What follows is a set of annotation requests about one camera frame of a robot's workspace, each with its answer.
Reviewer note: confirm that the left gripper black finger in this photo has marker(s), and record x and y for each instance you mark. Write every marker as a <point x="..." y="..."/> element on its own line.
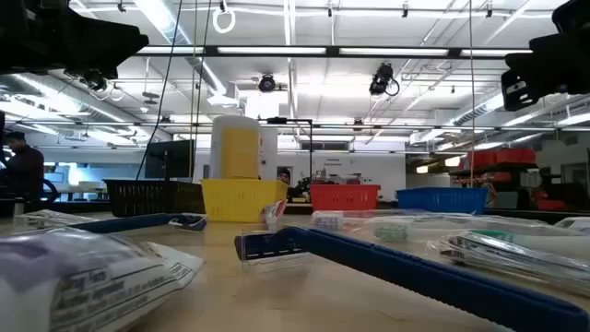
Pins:
<point x="117" y="43"/>

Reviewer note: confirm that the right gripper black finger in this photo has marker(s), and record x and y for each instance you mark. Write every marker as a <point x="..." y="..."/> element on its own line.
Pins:
<point x="521" y="90"/>
<point x="553" y="60"/>

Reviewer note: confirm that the small clear packet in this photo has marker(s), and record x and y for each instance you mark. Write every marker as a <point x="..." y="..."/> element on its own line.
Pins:
<point x="574" y="225"/>

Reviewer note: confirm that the clear black toothbrush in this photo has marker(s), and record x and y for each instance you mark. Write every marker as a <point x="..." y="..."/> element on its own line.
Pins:
<point x="507" y="260"/>

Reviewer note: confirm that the blue razor with clear cap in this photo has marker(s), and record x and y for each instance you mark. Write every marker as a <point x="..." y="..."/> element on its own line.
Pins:
<point x="415" y="276"/>
<point x="129" y="223"/>

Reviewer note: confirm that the small white red tube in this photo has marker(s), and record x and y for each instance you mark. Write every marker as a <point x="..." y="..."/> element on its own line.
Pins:
<point x="275" y="211"/>

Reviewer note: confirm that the toothbrush blue white bristles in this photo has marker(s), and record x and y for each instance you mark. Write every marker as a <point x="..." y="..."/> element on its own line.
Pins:
<point x="327" y="222"/>

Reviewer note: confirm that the white printed plastic bag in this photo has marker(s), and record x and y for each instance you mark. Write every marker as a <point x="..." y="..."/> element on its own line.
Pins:
<point x="69" y="286"/>

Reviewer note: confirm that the black background robot arm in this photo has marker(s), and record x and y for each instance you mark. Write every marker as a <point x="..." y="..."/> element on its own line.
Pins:
<point x="303" y="186"/>

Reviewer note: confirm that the white light strip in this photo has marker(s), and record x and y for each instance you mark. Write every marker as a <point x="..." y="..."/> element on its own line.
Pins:
<point x="394" y="51"/>
<point x="175" y="50"/>
<point x="272" y="50"/>
<point x="495" y="52"/>

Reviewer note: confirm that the red storage bin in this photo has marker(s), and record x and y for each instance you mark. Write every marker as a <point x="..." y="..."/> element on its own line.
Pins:
<point x="516" y="156"/>
<point x="481" y="159"/>

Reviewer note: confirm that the black shelf unit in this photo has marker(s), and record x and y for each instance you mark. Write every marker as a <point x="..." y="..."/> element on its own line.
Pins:
<point x="493" y="168"/>

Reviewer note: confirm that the orange storage bin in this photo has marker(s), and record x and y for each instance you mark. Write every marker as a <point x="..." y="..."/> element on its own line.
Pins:
<point x="501" y="176"/>

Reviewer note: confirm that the black monitor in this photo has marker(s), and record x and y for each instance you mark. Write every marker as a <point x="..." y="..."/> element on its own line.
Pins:
<point x="175" y="159"/>

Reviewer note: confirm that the blue plastic basket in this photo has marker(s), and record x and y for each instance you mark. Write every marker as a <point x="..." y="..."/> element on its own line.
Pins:
<point x="442" y="199"/>

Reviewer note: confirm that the person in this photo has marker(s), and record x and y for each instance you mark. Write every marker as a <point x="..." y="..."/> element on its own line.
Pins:
<point x="284" y="175"/>
<point x="25" y="170"/>

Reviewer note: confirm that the white yellow wipes canister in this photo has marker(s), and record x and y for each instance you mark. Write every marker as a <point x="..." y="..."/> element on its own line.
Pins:
<point x="235" y="147"/>

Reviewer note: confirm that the black plastic basket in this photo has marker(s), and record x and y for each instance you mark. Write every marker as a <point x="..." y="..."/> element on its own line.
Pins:
<point x="152" y="198"/>

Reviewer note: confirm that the black overhead crossbar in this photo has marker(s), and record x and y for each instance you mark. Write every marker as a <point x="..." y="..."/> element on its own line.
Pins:
<point x="332" y="50"/>

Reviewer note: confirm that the yellow plastic basket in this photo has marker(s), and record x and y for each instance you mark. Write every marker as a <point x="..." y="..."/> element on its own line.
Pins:
<point x="239" y="200"/>

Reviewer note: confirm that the red plastic basket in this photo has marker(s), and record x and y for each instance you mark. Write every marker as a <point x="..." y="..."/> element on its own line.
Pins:
<point x="343" y="197"/>

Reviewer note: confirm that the black metal stand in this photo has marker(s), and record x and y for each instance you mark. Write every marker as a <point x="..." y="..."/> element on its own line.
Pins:
<point x="311" y="147"/>

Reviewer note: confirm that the black ceiling camera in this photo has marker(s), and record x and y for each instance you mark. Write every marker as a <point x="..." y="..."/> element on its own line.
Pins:
<point x="96" y="82"/>

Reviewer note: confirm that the black round overhead camera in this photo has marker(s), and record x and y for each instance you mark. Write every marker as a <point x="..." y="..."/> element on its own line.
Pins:
<point x="267" y="84"/>

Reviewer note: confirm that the small silver post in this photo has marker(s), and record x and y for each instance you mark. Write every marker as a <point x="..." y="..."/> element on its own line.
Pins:
<point x="18" y="207"/>

